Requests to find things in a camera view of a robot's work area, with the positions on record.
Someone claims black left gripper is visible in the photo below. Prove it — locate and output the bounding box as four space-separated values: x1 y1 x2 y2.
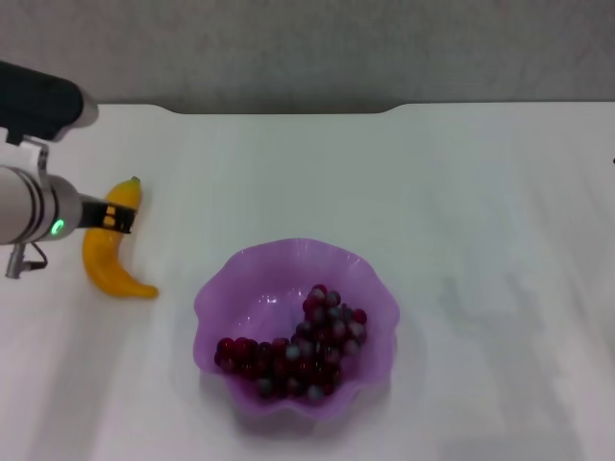
78 191 138 235

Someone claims yellow banana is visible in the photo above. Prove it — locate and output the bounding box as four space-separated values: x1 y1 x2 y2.
82 176 160 300

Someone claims dark red grape bunch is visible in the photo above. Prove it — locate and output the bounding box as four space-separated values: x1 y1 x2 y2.
213 283 369 401

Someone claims purple ruffled plastic bowl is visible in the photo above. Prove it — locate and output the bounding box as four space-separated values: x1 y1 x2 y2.
192 235 402 425

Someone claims black cable with metal plug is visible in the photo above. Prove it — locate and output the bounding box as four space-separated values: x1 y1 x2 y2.
4 241 48 280

